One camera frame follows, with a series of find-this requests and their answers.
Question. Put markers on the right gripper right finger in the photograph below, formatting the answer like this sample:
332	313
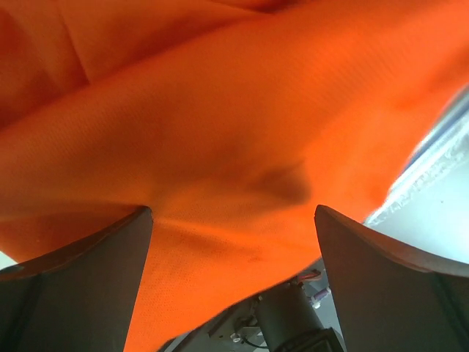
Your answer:
388	295

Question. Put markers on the orange t shirt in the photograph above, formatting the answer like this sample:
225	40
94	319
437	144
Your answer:
230	120

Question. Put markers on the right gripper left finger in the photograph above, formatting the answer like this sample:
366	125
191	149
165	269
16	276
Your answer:
80	297

